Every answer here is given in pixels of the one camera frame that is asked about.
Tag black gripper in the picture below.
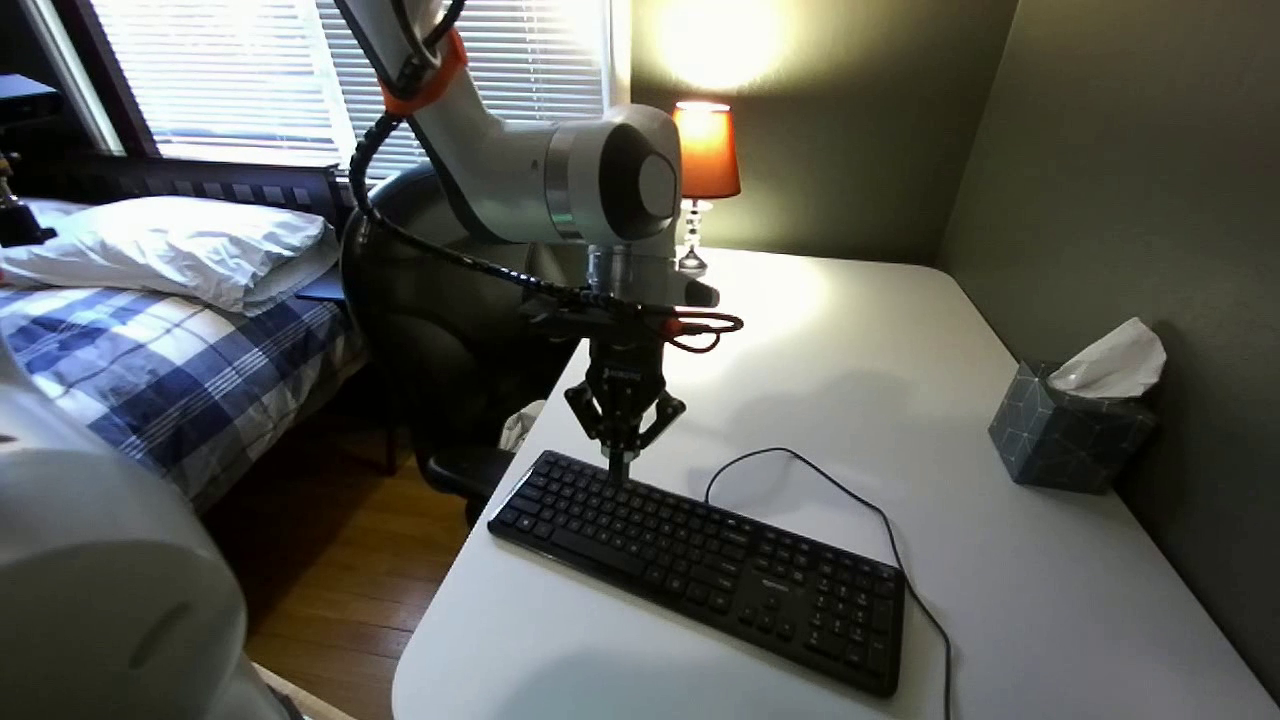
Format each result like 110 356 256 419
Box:
560 301 691 481

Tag black computer keyboard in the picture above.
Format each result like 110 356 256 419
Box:
484 447 911 700

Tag black office chair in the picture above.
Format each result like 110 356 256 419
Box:
338 159 591 527

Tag orange shade table lamp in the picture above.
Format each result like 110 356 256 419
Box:
669 96 743 281

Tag grey patterned tissue box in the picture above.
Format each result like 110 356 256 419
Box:
983 360 1159 495

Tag blue plaid bed blanket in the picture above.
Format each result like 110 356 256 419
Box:
0 274 366 512

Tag white pillow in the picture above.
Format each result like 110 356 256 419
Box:
0 194 343 322

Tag white tissue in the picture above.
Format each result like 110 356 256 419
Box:
1045 312 1173 406

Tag white window blinds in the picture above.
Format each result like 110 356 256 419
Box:
84 0 622 201

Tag dark wooden headboard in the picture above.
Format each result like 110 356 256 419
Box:
0 0 351 217

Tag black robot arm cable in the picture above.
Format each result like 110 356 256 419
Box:
343 0 747 360

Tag black keyboard cable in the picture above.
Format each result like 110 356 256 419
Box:
700 445 959 720

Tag orange cable strap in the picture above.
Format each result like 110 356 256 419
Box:
380 28 476 122

